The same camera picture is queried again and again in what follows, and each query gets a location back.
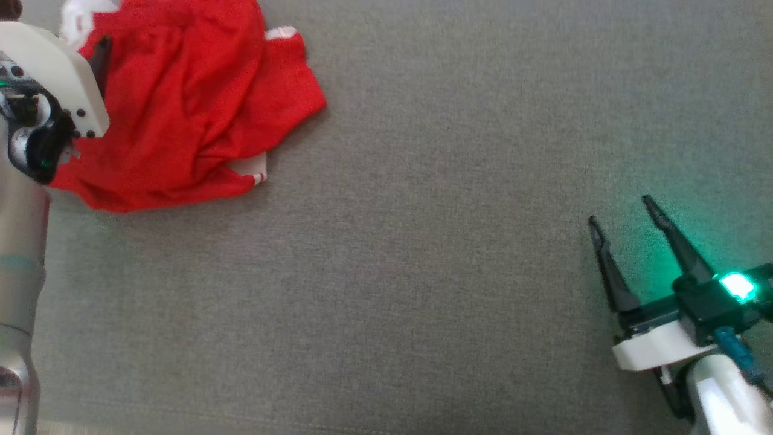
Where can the plain red mesh garment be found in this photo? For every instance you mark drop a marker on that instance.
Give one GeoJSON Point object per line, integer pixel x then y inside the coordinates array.
{"type": "Point", "coordinates": [181, 103]}

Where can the white grey robot left arm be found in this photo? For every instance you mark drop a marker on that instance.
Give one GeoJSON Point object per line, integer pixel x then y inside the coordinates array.
{"type": "Point", "coordinates": [21, 272]}

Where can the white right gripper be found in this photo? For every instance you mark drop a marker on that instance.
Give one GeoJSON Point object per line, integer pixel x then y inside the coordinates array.
{"type": "Point", "coordinates": [655, 344]}

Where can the white grey robot right arm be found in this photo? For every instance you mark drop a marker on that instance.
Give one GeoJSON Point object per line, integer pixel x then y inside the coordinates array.
{"type": "Point", "coordinates": [724, 399]}

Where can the large grey sofa seat cushion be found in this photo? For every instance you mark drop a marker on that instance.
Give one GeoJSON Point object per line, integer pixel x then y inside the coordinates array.
{"type": "Point", "coordinates": [423, 241]}

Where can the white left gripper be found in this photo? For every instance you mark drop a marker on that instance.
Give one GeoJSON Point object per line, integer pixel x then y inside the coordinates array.
{"type": "Point", "coordinates": [57, 66]}

